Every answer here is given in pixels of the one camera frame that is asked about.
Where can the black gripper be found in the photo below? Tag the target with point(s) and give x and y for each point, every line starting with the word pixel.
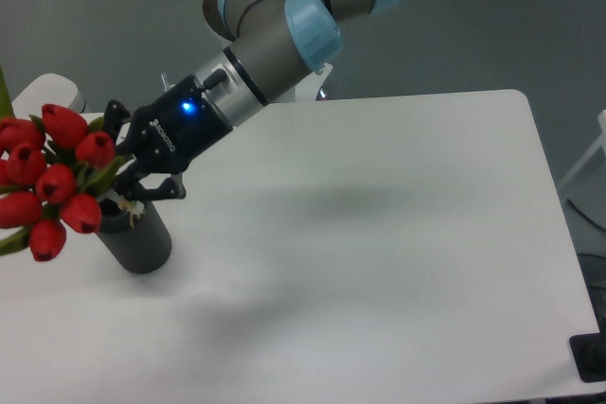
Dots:
pixel 163 137

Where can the red tulip bouquet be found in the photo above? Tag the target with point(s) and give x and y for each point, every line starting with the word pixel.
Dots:
pixel 56 168

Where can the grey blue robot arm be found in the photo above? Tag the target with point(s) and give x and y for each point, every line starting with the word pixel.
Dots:
pixel 272 46

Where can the black ribbed cylindrical vase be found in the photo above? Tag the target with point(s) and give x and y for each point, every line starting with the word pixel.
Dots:
pixel 140 243

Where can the white chair seat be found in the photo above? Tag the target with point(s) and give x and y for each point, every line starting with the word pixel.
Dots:
pixel 49 89

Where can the black device at table edge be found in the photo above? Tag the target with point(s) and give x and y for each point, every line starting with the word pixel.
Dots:
pixel 589 355

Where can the white furniture frame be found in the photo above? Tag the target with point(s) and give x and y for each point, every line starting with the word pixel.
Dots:
pixel 587 164

